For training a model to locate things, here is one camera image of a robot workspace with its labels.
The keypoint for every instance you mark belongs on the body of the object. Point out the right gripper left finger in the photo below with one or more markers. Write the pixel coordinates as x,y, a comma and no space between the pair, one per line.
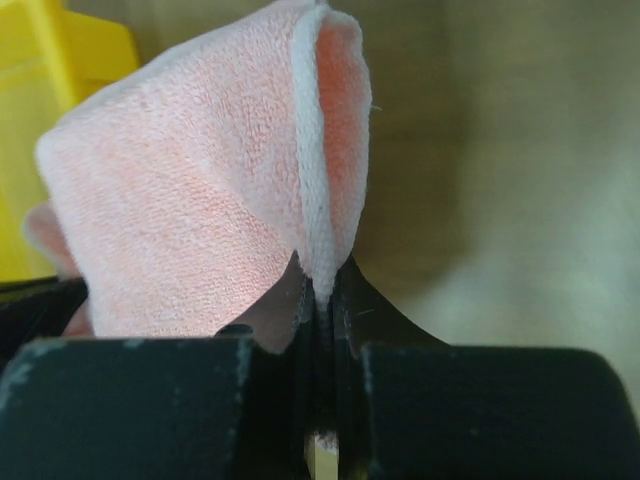
230,406

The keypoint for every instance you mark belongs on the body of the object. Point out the yellow plastic tray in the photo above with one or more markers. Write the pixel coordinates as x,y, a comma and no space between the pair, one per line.
51,60

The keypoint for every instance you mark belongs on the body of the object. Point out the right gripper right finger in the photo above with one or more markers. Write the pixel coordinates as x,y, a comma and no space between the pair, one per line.
410,406

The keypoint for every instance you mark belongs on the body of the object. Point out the pink towel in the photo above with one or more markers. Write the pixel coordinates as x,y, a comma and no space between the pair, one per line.
180,193

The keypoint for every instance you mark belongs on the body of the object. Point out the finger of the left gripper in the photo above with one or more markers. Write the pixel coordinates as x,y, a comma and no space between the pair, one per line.
37,308

